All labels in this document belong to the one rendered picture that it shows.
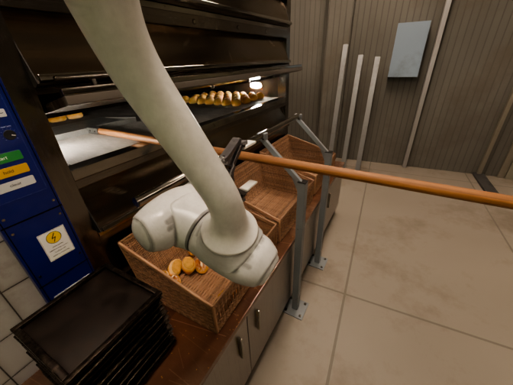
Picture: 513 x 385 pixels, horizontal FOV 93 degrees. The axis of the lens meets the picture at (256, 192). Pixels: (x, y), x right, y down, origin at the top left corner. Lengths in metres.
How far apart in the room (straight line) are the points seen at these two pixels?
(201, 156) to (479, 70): 3.96
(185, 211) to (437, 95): 3.85
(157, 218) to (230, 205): 0.18
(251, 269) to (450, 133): 3.95
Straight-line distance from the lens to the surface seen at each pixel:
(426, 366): 1.86
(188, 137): 0.33
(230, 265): 0.44
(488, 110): 4.25
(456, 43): 4.08
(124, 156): 1.13
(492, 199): 0.76
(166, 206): 0.51
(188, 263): 1.26
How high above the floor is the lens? 1.49
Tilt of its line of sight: 29 degrees down
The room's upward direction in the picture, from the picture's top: 2 degrees counter-clockwise
